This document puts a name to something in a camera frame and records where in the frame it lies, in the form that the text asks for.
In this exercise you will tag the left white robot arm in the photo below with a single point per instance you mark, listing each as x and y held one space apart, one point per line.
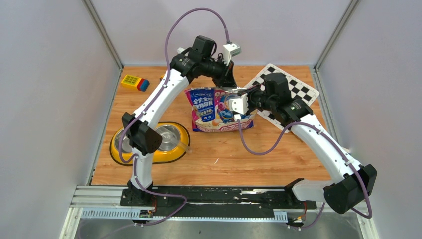
139 127

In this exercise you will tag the aluminium rail frame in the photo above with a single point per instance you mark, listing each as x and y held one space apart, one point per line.
95 213

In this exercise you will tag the yellow double pet bowl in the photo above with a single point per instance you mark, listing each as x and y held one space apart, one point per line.
175 144

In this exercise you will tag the colourful pet food bag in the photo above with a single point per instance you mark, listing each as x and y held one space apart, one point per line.
210 109

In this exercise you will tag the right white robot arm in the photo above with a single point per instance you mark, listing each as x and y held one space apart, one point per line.
351 183

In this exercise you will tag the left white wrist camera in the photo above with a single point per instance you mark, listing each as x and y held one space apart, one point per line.
230 50

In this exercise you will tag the black white checkerboard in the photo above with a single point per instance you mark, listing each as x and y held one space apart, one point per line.
300 89

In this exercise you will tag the yellow blue red toy block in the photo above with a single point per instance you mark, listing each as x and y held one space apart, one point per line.
135 83

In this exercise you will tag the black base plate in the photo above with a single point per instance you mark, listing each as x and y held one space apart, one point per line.
216 202

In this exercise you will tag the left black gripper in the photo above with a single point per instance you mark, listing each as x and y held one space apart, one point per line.
225 78

